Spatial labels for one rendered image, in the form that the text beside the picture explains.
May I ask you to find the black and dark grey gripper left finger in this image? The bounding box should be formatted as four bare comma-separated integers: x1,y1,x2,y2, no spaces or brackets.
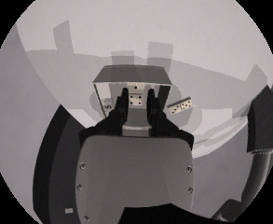
79,88,129,148

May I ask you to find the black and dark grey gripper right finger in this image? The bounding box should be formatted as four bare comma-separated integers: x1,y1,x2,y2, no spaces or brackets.
146,89,194,152

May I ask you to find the white domino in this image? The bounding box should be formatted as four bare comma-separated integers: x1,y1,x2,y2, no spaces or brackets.
167,97,192,115
127,83,144,105

